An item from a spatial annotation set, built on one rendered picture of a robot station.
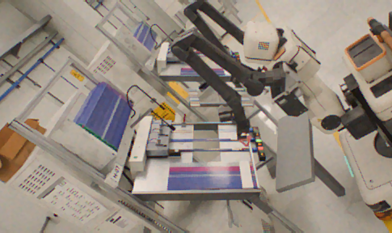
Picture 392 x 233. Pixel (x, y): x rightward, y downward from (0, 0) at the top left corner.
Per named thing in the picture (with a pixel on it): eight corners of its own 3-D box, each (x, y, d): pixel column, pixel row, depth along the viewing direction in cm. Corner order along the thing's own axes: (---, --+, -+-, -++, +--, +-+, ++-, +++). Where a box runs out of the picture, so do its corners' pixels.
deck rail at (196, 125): (245, 128, 240) (245, 120, 237) (245, 129, 239) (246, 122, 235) (149, 129, 240) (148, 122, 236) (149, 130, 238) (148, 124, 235)
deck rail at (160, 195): (259, 196, 183) (259, 188, 180) (259, 199, 182) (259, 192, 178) (132, 198, 183) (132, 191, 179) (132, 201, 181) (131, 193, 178)
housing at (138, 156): (154, 132, 238) (152, 116, 231) (145, 179, 197) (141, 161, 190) (143, 132, 238) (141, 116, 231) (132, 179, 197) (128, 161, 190)
